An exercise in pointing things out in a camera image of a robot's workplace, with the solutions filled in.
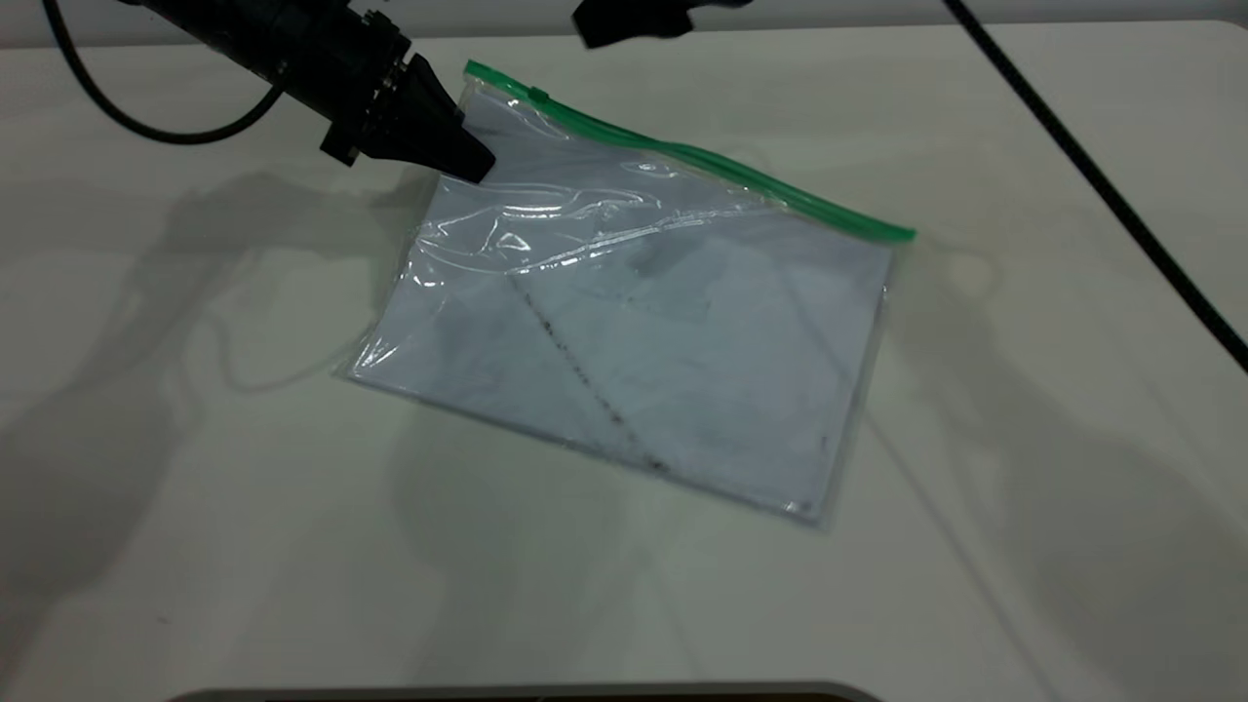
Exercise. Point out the grey metal frame edge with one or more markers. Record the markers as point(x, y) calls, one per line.
point(526, 692)

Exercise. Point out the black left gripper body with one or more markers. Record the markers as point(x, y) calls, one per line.
point(356, 83)

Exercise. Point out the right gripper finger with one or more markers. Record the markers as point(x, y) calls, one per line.
point(634, 24)

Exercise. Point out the clear plastic zip bag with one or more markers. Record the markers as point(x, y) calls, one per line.
point(682, 390)

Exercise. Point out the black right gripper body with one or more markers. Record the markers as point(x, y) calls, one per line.
point(721, 4)

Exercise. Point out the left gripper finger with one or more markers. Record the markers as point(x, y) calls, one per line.
point(434, 132)

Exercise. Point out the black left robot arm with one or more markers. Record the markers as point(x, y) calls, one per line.
point(234, 29)

